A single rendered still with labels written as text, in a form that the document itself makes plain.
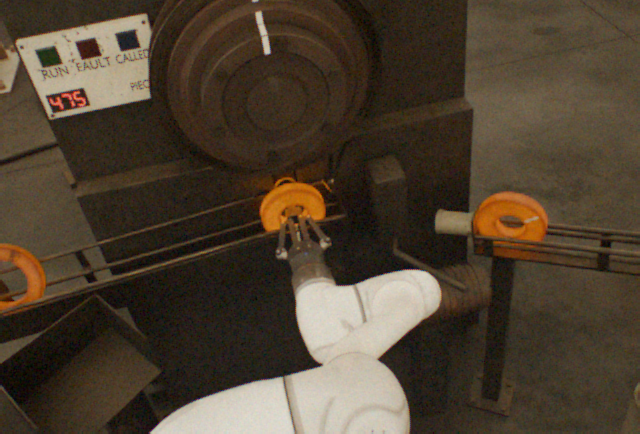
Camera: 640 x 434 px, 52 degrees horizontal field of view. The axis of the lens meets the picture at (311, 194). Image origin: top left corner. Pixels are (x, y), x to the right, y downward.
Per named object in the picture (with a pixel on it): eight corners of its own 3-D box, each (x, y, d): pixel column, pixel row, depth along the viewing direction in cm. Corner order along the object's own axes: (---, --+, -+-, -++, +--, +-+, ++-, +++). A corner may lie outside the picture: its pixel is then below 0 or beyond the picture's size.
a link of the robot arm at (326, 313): (296, 316, 143) (354, 300, 143) (311, 378, 132) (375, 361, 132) (288, 286, 135) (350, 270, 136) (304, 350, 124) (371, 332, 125)
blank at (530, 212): (502, 249, 160) (499, 258, 157) (465, 204, 155) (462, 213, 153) (561, 230, 149) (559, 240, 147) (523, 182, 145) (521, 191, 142)
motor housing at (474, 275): (400, 387, 202) (393, 268, 168) (468, 370, 204) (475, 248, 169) (414, 425, 192) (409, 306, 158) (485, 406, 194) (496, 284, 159)
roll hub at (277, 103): (217, 162, 136) (184, 40, 118) (348, 133, 139) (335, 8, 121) (220, 179, 132) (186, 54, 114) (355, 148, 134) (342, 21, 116)
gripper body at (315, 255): (293, 289, 145) (285, 258, 152) (331, 280, 146) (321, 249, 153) (289, 268, 140) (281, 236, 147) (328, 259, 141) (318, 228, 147)
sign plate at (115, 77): (50, 114, 143) (17, 39, 131) (169, 89, 145) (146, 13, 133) (49, 120, 141) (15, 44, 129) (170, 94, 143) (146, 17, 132)
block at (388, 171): (368, 228, 176) (362, 156, 161) (397, 221, 177) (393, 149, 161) (379, 255, 168) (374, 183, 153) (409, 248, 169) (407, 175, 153)
